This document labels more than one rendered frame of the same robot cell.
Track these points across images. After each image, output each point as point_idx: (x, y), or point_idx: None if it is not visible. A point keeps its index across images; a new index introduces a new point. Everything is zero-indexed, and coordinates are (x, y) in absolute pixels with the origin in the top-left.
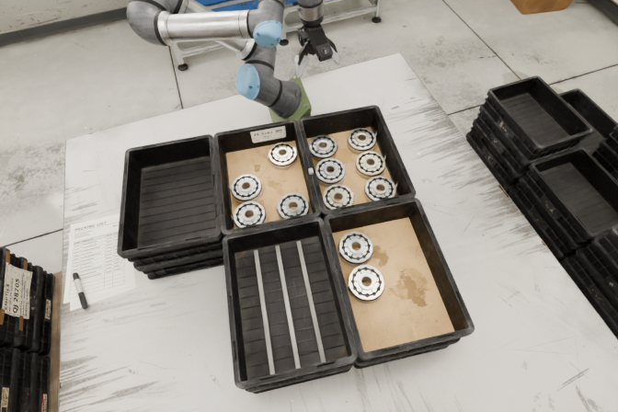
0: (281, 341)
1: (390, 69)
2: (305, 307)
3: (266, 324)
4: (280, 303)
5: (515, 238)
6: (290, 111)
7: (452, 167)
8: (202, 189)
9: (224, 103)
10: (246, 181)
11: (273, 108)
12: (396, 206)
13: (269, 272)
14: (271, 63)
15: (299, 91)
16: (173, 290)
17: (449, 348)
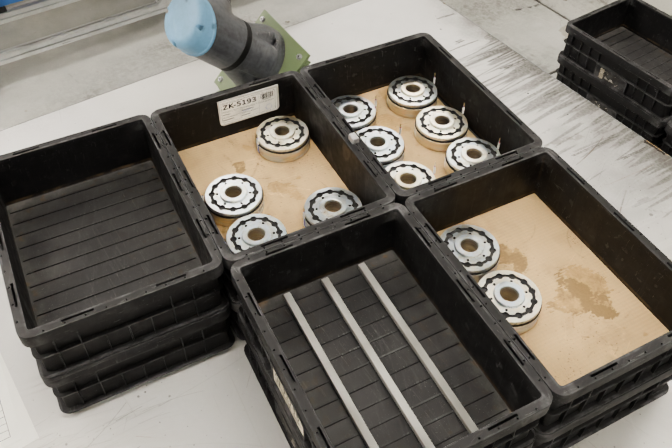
0: (391, 432)
1: (407, 6)
2: (414, 366)
3: (352, 408)
4: (363, 370)
5: None
6: (269, 73)
7: (563, 128)
8: (145, 218)
9: (127, 94)
10: (232, 184)
11: (238, 72)
12: (518, 165)
13: (325, 325)
14: None
15: (279, 36)
16: (122, 423)
17: (669, 394)
